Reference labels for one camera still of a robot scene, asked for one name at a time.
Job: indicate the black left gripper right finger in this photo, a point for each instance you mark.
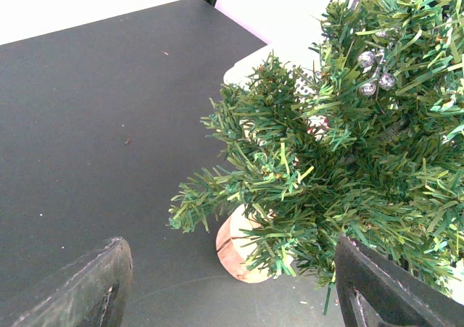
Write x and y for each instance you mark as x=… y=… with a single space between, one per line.
x=373 y=291

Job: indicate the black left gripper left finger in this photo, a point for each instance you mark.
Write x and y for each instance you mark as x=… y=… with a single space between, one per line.
x=90 y=291

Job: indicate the small green christmas tree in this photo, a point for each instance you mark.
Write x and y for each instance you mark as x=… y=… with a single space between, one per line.
x=385 y=170

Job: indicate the round wooden tree base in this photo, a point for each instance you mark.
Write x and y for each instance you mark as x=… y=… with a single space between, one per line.
x=233 y=247

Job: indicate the white perforated plastic basket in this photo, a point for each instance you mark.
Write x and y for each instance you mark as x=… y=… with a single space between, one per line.
x=298 y=56

